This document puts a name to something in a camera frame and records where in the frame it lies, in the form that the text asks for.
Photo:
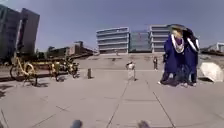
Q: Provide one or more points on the group of people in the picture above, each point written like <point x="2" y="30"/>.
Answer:
<point x="180" y="56"/>

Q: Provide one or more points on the white banded building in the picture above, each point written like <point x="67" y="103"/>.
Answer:
<point x="113" y="40"/>
<point x="159" y="38"/>

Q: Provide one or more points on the grey paved plaza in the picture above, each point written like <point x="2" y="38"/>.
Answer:
<point x="110" y="96"/>

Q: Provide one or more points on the glass building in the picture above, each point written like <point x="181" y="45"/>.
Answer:
<point x="139" y="41"/>

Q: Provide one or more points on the white umbrella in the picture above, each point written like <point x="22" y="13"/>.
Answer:
<point x="212" y="71"/>

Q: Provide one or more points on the dark tall building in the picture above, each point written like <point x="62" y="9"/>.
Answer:
<point x="8" y="33"/>
<point x="29" y="30"/>

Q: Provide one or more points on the wide grey steps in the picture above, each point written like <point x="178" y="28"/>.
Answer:
<point x="110" y="61"/>

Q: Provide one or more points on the low brown building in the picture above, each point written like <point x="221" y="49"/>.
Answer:
<point x="71" y="50"/>

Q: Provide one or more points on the person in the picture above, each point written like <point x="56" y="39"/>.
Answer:
<point x="155" y="63"/>
<point x="131" y="70"/>

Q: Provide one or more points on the yellow bicycle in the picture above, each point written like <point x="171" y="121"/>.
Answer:
<point x="23" y="70"/>

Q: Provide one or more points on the parked bicycles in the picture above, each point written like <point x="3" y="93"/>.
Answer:
<point x="63" y="67"/>

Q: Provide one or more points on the bollard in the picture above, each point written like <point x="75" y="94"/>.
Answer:
<point x="89" y="73"/>

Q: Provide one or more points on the robot's own part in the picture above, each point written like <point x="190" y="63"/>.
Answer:
<point x="143" y="124"/>
<point x="76" y="124"/>

